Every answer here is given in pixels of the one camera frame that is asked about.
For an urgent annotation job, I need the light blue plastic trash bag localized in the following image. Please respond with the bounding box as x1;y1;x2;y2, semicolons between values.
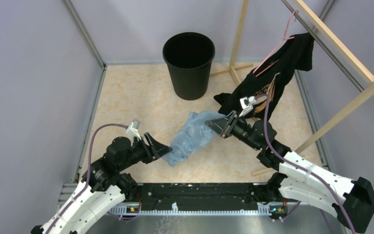
163;111;225;167

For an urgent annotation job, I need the black printed t-shirt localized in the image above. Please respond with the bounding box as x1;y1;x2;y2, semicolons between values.
214;33;315;119

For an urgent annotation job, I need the black plastic trash bin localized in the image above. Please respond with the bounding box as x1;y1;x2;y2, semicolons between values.
162;32;215;101

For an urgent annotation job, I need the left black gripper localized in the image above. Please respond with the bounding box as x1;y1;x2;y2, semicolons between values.
118;132;173;171

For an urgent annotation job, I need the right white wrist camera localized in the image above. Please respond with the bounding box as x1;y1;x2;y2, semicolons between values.
239;96;257;118

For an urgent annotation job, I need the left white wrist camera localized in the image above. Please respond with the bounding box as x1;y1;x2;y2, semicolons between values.
126;119;142;140

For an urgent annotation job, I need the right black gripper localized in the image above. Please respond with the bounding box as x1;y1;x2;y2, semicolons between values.
205;110;261;151

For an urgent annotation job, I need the metal clothes rail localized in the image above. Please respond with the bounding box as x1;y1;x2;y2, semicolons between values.
282;0;368;92

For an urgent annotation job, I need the wooden clothes rack frame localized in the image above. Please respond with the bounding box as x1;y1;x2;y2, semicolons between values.
209;0;374;177

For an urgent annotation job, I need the grey cable duct rail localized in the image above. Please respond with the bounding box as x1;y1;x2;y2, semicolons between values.
108;203;272;216

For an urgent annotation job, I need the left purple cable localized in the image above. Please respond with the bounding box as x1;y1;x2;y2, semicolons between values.
45;123;139;234

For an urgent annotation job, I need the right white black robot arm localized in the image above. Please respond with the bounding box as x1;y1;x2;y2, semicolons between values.
205;111;374;234

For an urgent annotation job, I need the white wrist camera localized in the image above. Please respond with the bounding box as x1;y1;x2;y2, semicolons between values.
239;96;257;118
126;119;142;140

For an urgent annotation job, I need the pink clothes hanger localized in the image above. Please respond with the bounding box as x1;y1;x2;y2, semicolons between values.
253;10;299;75

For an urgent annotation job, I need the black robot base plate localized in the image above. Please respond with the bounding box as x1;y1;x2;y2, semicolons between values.
122;183;283;213

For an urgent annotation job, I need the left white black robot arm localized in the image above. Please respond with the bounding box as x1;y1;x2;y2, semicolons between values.
31;133;172;234

